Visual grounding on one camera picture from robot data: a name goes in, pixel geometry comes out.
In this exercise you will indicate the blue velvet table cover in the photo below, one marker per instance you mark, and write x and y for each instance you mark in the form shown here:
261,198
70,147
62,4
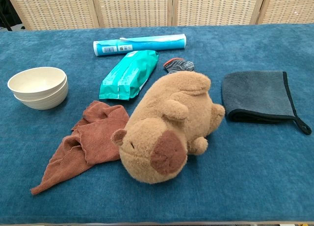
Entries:
245,174

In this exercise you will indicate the grey towel with black trim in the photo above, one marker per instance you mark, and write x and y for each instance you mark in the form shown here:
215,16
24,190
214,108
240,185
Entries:
257,93

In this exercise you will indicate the grey striped sock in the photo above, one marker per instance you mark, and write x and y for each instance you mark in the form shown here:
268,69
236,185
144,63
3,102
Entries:
180,65

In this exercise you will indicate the teal wet wipes pack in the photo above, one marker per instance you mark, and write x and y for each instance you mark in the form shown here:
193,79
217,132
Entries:
130,75

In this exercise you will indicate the brown capybara plush toy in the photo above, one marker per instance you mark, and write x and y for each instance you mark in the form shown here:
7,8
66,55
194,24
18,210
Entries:
169,118

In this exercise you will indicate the cream plastic bowl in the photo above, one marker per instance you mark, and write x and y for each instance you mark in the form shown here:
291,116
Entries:
36,79
45,102

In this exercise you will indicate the black tripod stand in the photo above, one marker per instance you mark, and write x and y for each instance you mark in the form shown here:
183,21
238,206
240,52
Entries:
5,21

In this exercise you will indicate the blue plastic wrap roll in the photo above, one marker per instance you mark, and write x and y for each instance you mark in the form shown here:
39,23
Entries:
147,43

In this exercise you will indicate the rust brown cloth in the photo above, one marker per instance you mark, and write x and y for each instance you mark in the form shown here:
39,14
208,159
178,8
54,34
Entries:
98,140

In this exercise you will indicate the woven rattan screen panel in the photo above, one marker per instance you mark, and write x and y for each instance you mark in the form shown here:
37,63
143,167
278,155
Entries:
216,5
54,7
132,6
289,5

